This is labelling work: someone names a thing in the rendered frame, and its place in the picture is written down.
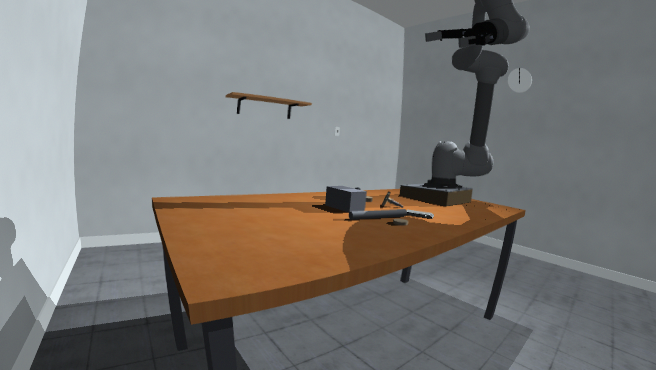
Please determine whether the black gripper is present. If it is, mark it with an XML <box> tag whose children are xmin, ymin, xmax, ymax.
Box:
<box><xmin>425</xmin><ymin>22</ymin><xmax>497</xmax><ymax>48</ymax></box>

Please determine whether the grey shaft with beige toothed gear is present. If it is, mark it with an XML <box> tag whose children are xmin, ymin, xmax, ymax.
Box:
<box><xmin>382</xmin><ymin>191</ymin><xmax>404</xmax><ymax>208</ymax></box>

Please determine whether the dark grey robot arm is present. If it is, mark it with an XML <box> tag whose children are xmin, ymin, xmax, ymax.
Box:
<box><xmin>424</xmin><ymin>0</ymin><xmax>530</xmax><ymax>189</ymax></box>

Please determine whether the long grey metal rod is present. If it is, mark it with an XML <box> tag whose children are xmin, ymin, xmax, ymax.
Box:
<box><xmin>349</xmin><ymin>209</ymin><xmax>407</xmax><ymax>220</ymax></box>

